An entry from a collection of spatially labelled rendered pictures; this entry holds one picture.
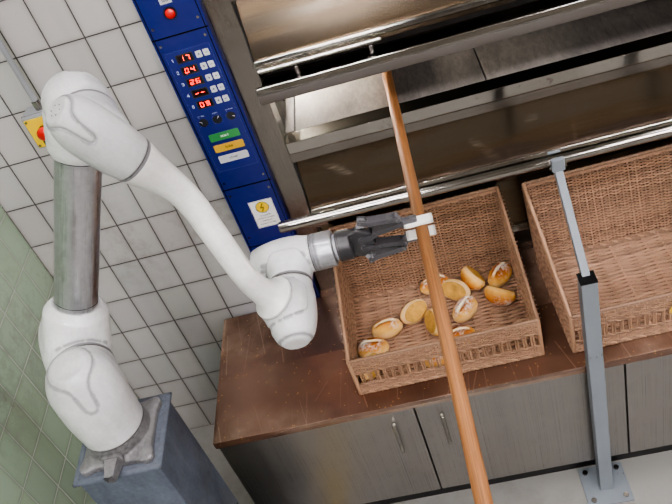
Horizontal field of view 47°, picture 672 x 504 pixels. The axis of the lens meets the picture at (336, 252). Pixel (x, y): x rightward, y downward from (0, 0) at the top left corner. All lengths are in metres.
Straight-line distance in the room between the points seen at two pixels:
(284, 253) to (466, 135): 0.79
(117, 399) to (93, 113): 0.65
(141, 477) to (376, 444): 0.80
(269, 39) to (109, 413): 1.03
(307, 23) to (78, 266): 0.86
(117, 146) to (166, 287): 1.22
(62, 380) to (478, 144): 1.34
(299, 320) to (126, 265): 1.07
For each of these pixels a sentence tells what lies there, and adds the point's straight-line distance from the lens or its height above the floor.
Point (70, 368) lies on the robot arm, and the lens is 1.79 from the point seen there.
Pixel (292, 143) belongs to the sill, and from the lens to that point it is 2.30.
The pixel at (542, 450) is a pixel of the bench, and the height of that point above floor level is 0.21.
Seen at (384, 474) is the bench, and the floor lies 0.24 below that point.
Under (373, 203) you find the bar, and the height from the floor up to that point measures 1.17.
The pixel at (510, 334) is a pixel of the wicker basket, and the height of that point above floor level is 0.70.
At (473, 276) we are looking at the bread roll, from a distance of 2.46.
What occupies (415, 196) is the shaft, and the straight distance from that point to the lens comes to 1.89.
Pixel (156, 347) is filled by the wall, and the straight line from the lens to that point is 2.92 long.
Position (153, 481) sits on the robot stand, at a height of 0.94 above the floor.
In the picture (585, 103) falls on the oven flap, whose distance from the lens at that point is 2.40.
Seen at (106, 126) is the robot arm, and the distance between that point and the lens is 1.53.
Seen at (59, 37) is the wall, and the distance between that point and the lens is 2.23.
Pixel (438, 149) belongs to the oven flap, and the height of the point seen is 1.02.
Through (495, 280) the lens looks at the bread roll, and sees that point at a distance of 2.47.
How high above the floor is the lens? 2.36
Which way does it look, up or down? 40 degrees down
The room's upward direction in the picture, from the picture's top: 20 degrees counter-clockwise
